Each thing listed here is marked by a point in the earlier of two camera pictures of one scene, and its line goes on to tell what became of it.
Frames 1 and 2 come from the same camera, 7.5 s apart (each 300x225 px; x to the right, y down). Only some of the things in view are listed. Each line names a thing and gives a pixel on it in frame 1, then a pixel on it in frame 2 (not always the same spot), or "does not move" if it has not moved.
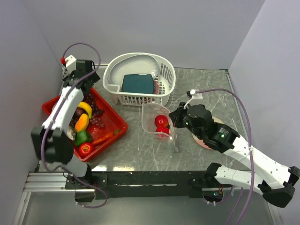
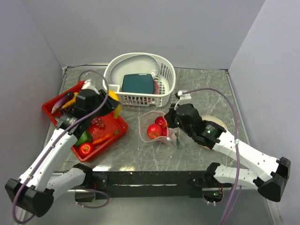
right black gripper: [176, 115] → [169, 116]
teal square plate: [140, 83] does not move
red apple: [162, 131] does not move
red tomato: [161, 121] does not move
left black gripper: [94, 77] → [110, 105]
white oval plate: [137, 64] does not move
